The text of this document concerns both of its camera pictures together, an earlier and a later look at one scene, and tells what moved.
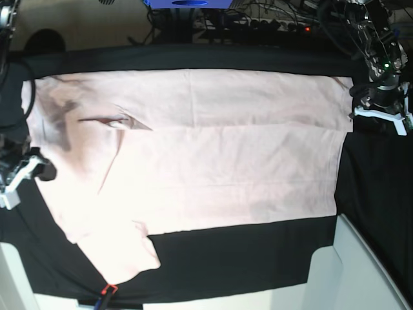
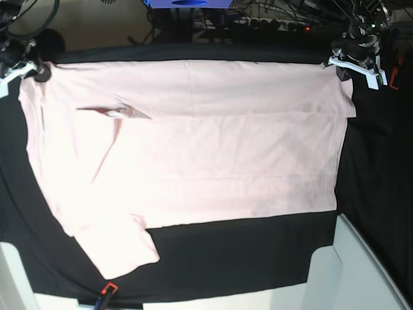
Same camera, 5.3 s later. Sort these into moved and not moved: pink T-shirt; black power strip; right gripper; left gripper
Moved: left gripper; right gripper
Not moved: pink T-shirt; black power strip
